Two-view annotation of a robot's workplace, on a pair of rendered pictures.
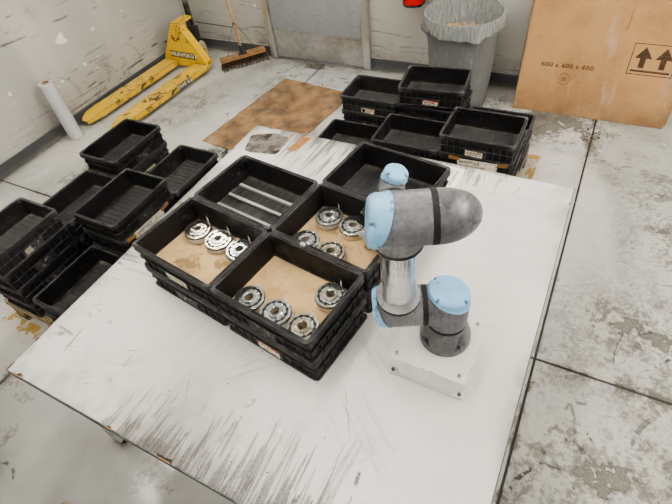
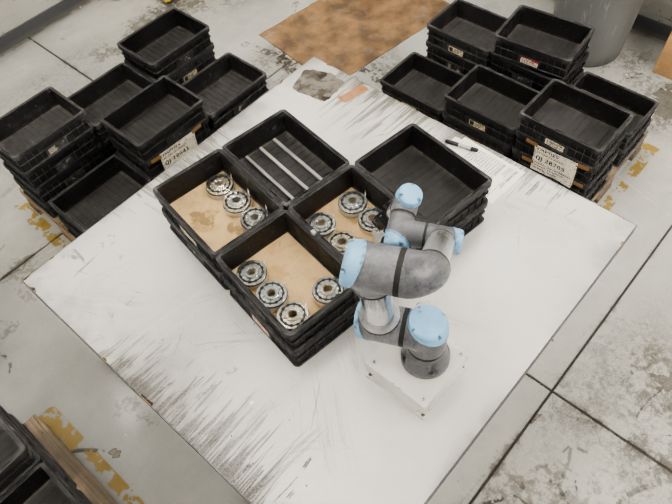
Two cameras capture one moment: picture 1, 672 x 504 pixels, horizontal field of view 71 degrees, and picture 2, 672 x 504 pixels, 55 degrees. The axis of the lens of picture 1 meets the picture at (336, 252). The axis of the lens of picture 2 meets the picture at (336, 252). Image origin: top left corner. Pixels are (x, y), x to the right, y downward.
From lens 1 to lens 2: 64 cm
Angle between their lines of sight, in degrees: 11
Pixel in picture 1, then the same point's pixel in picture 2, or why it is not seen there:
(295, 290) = (297, 274)
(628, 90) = not seen: outside the picture
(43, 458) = (38, 361)
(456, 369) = (423, 392)
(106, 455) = (96, 373)
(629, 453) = not seen: outside the picture
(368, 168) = (412, 152)
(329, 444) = (291, 427)
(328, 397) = (303, 384)
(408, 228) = (371, 281)
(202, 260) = (217, 219)
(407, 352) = (384, 364)
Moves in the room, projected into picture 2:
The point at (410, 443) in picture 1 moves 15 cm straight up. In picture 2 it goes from (363, 445) to (361, 428)
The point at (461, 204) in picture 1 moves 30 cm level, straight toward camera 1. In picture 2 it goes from (420, 272) to (358, 385)
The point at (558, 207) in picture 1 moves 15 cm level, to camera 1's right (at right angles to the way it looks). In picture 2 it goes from (607, 244) to (651, 247)
